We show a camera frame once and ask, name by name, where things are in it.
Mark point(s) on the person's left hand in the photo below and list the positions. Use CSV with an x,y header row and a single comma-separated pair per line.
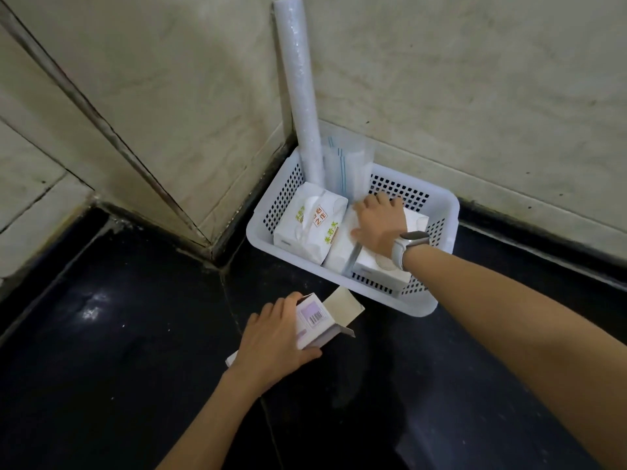
x,y
267,345

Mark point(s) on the person's right hand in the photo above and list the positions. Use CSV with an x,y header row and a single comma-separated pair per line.
x,y
382,225

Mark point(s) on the person's right thumb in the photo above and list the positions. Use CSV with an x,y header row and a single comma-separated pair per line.
x,y
360,235

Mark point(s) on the person's left thumb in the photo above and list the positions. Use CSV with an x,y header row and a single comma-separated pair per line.
x,y
304,358

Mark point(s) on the plain white tissue pack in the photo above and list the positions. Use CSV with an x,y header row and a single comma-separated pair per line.
x,y
338,249

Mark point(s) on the white cardboard box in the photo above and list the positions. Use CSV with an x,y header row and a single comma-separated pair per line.
x,y
318,320

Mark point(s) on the person's right forearm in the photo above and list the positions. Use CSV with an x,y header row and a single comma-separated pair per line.
x,y
514,337

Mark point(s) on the person's left forearm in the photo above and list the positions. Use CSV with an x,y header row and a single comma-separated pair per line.
x,y
210,430

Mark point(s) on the small white tissue box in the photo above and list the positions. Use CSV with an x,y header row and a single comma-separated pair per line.
x,y
382,271

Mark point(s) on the white smartwatch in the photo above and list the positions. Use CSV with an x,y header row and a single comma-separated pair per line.
x,y
405,247

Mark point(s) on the green-printed white tissue pack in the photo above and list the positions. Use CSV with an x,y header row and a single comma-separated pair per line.
x,y
308,225

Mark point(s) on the clear blue-striped plastic bags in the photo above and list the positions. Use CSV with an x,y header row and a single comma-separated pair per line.
x,y
350,166

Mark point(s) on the white perforated plastic basket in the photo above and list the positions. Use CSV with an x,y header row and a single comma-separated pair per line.
x,y
274,239

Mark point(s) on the white roll of film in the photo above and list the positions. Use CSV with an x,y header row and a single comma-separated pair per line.
x,y
300,92

